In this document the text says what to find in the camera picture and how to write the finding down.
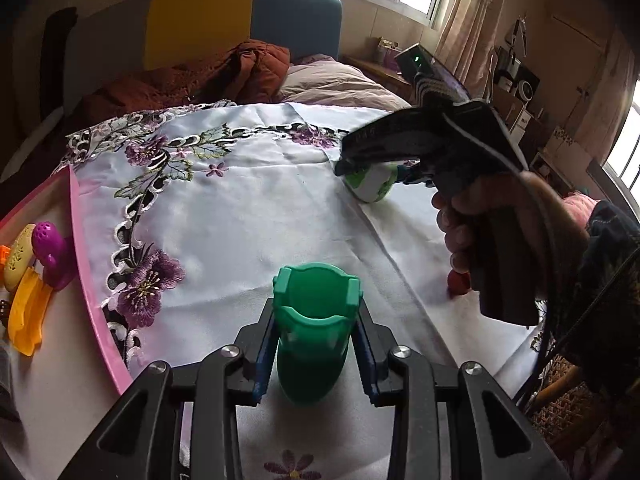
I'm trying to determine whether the wooden bedside table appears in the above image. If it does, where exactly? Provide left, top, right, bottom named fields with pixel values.
left=342, top=52, right=416, bottom=98

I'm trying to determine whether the black blanket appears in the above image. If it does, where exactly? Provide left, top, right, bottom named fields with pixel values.
left=0, top=110, right=81, bottom=221

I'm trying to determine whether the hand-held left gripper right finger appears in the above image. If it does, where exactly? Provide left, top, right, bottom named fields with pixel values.
left=350, top=305, right=571, bottom=480

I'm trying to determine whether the pink cardboard tray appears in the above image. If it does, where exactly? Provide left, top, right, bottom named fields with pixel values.
left=0, top=164, right=133, bottom=480

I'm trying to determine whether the floral embroidered white tablecloth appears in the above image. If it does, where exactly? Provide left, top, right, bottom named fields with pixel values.
left=52, top=101, right=551, bottom=480

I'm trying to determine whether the green and white toy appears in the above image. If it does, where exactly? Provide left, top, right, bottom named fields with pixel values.
left=345, top=160, right=406, bottom=204

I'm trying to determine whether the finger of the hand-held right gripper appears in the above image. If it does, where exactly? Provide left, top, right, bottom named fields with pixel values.
left=397, top=160, right=436, bottom=187
left=334, top=110, right=442, bottom=177

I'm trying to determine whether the cluttered shelf unit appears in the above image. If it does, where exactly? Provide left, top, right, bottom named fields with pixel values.
left=492, top=15, right=543, bottom=111

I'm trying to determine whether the pink lace curtain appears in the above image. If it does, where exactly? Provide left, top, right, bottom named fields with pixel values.
left=435, top=0, right=508, bottom=86

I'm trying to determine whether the person's right hand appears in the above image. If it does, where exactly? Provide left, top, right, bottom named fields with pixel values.
left=431, top=170, right=591, bottom=281

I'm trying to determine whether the pink patterned box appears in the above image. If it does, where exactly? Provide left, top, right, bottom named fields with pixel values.
left=376, top=37, right=403, bottom=67

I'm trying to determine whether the grey yellow blue headboard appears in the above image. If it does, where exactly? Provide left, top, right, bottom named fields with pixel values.
left=65, top=0, right=343, bottom=111

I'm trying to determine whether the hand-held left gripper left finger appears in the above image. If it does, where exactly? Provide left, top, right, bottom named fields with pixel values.
left=57, top=302, right=278, bottom=480

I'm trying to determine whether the rust brown quilt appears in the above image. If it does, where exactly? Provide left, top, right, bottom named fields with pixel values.
left=75, top=40, right=292, bottom=121

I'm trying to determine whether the wicker chair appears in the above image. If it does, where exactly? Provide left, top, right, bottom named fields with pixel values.
left=525, top=350, right=616, bottom=441

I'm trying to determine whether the side window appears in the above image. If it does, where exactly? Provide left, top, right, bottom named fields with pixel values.
left=602, top=95, right=640, bottom=196

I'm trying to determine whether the green plastic toy cup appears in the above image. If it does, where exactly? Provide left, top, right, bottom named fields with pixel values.
left=271, top=263, right=362, bottom=405

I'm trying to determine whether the yellow perforated toy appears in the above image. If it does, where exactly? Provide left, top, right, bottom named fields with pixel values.
left=2, top=223, right=37, bottom=292

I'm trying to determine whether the red plastic toy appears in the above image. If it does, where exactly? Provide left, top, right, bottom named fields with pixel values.
left=446, top=269, right=473, bottom=297

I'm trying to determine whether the purple perforated toy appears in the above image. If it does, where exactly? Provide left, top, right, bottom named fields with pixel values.
left=31, top=220, right=76, bottom=292

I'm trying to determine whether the yellow orange plastic toy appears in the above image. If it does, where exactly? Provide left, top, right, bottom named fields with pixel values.
left=7, top=262, right=55, bottom=357

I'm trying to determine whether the black cable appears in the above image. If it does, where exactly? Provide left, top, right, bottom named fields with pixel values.
left=442, top=110, right=563, bottom=406

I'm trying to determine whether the pink cloth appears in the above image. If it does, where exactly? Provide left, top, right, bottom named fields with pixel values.
left=560, top=192, right=601, bottom=226

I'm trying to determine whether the person's right forearm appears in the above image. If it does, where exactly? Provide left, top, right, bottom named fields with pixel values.
left=545, top=200, right=640, bottom=411

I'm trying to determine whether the pale pink pillow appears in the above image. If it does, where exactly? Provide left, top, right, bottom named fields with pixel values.
left=277, top=55, right=413, bottom=111

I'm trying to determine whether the black rolled mat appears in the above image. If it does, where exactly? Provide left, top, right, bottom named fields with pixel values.
left=42, top=6, right=78, bottom=111

